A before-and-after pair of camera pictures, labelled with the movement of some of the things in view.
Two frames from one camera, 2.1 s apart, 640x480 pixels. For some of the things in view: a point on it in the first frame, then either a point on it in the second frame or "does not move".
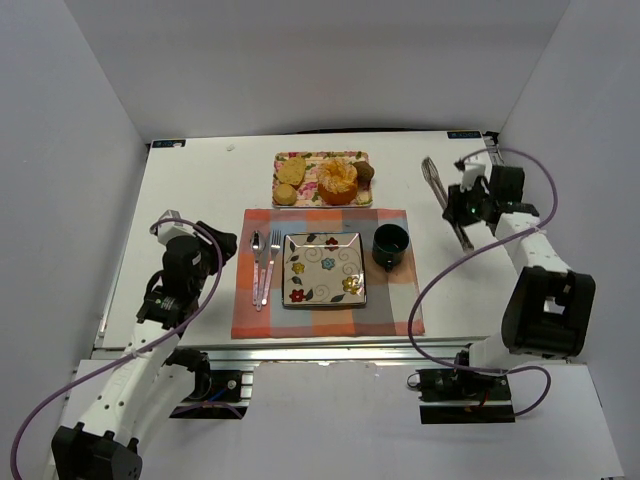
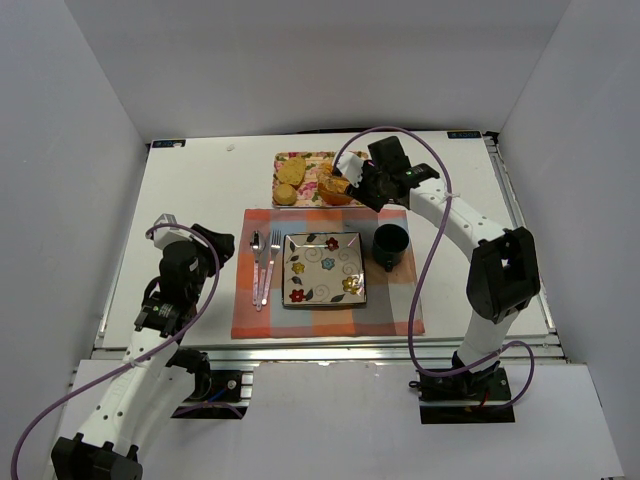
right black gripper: [458, 212] to [373, 185]
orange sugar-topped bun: [337, 182] does not move
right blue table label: [464, 135] does not move
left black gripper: [220, 240] does not move
